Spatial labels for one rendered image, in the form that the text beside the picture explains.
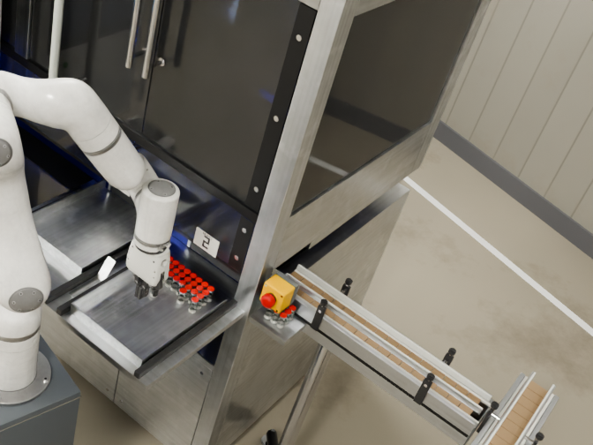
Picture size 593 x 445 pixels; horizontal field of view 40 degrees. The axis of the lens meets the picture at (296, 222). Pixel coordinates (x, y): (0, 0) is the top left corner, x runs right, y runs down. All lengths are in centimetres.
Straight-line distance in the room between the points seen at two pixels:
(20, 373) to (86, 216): 67
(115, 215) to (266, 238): 59
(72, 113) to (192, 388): 133
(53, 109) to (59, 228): 95
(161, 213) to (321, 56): 50
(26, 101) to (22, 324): 55
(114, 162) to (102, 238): 82
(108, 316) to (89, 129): 77
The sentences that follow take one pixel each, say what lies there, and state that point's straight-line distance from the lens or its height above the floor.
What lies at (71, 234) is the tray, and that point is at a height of 88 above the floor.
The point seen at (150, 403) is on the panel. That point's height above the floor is 23.
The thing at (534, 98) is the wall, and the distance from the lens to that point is 492.
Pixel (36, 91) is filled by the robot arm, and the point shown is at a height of 167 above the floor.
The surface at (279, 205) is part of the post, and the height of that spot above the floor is 128.
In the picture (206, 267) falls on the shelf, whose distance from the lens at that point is 246.
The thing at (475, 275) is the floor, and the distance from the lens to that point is 435.
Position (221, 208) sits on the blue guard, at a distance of 223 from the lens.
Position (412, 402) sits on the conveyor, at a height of 87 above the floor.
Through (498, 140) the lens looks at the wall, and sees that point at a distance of 510.
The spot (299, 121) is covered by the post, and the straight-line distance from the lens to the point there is 197.
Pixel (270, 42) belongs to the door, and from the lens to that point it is 197.
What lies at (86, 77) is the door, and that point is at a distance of 246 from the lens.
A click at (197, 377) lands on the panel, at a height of 51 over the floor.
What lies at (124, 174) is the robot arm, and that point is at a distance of 171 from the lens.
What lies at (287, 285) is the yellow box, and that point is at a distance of 225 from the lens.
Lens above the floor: 251
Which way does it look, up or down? 37 degrees down
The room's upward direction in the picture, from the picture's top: 18 degrees clockwise
